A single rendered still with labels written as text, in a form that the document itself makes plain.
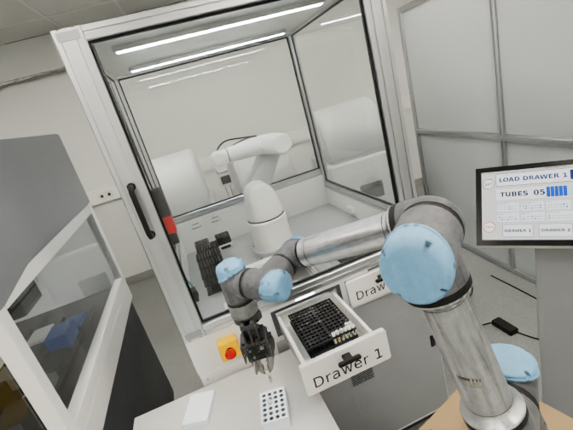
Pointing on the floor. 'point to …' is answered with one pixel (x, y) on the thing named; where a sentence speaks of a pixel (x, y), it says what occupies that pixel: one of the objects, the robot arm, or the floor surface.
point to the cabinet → (380, 373)
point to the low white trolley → (247, 402)
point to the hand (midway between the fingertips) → (266, 367)
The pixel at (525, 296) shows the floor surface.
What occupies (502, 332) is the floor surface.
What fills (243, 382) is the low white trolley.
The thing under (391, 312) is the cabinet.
